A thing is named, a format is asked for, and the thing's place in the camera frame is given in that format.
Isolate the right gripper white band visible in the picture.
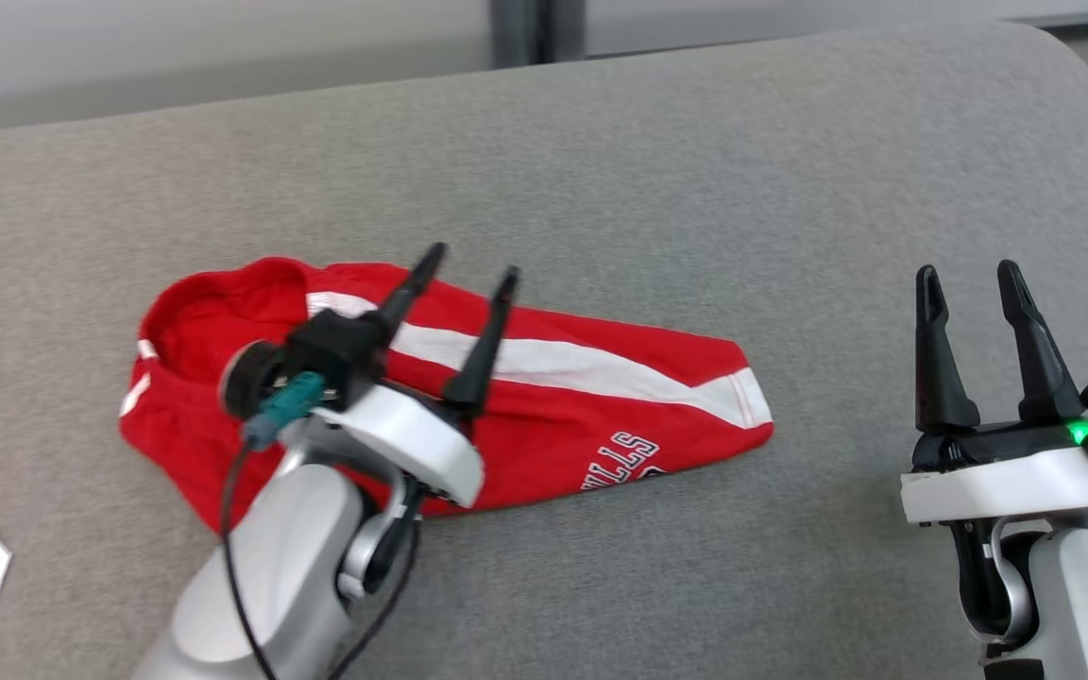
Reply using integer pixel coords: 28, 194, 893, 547
901, 260, 1088, 525

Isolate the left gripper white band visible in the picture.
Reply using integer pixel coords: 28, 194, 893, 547
313, 242, 521, 509

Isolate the red white sports jersey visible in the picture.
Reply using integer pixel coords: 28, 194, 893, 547
119, 257, 774, 535

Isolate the black cable with teal plug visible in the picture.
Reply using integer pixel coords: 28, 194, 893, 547
219, 370, 328, 680

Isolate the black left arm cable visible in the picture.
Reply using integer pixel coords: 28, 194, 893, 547
327, 486, 424, 680

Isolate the grey partition post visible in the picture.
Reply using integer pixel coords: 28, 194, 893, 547
490, 0, 587, 69

